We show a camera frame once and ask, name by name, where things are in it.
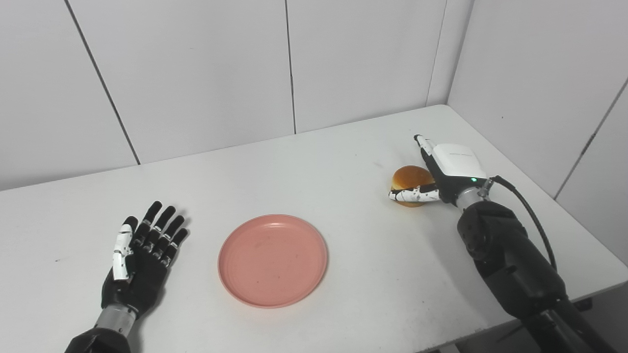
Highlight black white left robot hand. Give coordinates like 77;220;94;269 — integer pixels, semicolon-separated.
101;201;189;320

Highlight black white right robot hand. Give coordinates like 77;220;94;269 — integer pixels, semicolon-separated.
389;134;489;205

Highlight toy hamburger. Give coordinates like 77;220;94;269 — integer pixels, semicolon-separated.
391;166;436;208

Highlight pink round plate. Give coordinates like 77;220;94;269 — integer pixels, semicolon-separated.
218;214;329;309

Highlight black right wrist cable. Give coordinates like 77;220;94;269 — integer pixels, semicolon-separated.
483;175;558;271

